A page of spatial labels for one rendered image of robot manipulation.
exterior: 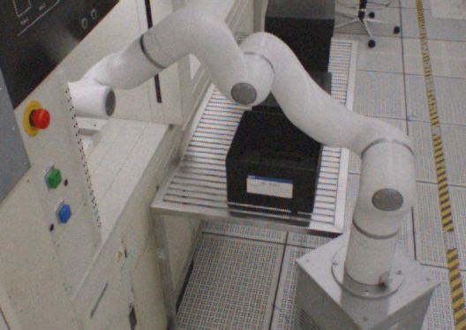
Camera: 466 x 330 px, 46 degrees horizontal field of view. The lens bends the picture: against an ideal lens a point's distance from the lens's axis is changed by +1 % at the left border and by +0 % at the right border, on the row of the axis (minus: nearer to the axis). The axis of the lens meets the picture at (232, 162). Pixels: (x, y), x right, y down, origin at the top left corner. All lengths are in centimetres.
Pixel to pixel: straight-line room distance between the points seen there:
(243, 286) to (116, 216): 104
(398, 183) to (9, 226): 78
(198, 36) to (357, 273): 75
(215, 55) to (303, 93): 21
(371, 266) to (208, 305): 110
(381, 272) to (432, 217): 145
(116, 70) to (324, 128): 48
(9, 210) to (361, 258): 85
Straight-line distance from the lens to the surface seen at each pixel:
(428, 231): 283
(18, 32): 105
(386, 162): 123
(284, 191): 164
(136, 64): 123
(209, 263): 256
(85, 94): 136
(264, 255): 259
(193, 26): 115
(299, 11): 235
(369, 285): 151
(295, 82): 121
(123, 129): 190
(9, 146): 103
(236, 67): 110
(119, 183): 167
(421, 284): 157
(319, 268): 154
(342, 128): 121
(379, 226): 135
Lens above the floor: 192
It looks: 38 degrees down
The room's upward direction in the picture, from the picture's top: 1 degrees counter-clockwise
